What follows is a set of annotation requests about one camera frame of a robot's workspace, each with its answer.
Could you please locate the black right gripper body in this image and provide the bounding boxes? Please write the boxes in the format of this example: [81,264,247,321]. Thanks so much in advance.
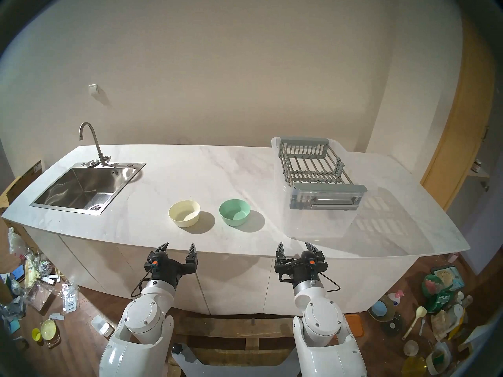
[274,258,329,285]

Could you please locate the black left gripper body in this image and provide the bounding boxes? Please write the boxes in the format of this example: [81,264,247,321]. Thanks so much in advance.
[144,251,197,290]

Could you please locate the cream plastic bowl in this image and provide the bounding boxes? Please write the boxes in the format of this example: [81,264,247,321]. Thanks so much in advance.
[169,200,201,227]

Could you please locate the mint green plastic bowl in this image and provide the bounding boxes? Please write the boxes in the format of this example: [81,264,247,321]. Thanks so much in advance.
[219,199,251,227]

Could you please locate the grey dish drying rack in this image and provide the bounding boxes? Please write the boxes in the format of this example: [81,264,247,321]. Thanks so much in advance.
[278,137,368,210]

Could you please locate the glass bowl yellow content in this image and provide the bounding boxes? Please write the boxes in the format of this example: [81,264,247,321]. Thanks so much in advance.
[40,318,61,348]

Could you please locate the yellow round plate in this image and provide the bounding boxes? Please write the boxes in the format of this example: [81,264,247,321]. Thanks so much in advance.
[401,356,428,377]

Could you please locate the white counter cabinet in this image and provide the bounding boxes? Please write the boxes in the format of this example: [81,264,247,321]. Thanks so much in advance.
[24,223,429,316]

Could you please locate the orange plastic tray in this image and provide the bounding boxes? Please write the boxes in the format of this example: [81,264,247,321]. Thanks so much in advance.
[346,314,365,338]

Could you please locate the wooden pallet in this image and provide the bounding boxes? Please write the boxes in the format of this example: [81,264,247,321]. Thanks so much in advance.
[169,313,338,377]

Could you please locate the clear plastic cup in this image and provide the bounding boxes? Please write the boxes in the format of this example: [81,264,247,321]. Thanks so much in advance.
[91,315,114,337]

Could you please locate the clear plastic package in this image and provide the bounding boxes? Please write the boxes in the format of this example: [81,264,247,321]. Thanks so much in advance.
[61,284,80,313]

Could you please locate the dark glass lid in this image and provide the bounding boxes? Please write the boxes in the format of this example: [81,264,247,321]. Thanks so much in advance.
[380,314,404,335]

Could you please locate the stainless steel sink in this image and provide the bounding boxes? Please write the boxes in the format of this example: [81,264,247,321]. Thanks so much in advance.
[30,162,147,216]

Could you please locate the cream plastic spoon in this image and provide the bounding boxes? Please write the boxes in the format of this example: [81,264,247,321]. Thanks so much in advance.
[402,306,428,340]

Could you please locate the steel gooseneck faucet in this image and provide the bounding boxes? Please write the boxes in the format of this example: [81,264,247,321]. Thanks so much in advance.
[79,122,118,168]

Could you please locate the yellow snack packet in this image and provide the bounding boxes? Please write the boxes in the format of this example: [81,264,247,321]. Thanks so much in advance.
[24,258,40,288]

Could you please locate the teal food box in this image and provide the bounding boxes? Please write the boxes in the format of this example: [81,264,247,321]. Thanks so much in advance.
[430,265,464,290]

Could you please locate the green snack bag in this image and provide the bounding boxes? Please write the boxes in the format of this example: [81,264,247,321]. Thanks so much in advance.
[426,286,454,314]

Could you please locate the white plastic bag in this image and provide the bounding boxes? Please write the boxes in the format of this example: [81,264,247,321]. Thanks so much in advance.
[8,227,26,256]

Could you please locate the brown cardboard box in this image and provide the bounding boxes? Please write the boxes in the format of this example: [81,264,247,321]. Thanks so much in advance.
[0,160,44,208]

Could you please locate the white container green sponge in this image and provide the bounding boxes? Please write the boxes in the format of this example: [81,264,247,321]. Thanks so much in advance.
[426,343,452,375]

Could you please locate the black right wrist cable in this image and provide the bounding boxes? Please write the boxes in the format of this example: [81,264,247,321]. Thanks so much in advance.
[318,271,341,293]

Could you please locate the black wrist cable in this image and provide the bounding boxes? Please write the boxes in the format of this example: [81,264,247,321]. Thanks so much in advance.
[318,271,341,293]
[131,270,154,298]

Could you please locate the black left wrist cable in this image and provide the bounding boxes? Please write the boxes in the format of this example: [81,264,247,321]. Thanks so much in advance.
[131,270,154,298]

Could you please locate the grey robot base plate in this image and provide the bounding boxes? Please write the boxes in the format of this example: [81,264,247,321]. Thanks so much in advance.
[171,343,307,377]

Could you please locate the wooden door frame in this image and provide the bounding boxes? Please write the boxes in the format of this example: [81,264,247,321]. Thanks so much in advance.
[420,19,496,212]

